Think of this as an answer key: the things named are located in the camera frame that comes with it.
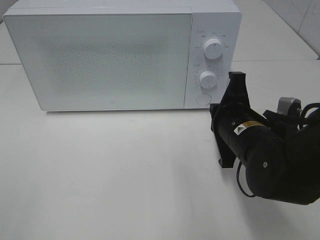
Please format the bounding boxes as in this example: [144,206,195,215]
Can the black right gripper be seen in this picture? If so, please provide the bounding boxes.
[210,71,253,168]

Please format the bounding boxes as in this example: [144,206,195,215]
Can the round white door button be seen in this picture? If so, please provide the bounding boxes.
[196,93,212,106]

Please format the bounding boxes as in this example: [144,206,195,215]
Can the white microwave knob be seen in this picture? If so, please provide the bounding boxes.
[199,70,218,89]
[203,37,224,60]

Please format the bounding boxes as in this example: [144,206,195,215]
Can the white microwave door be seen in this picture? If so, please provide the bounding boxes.
[4,14,192,111]

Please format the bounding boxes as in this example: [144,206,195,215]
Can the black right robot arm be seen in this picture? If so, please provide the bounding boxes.
[209,71,320,205]

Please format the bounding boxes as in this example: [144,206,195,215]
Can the white microwave oven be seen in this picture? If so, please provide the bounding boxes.
[3,0,242,112]

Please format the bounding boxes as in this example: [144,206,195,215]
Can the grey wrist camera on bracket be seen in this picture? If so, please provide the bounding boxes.
[263,97,302,121]

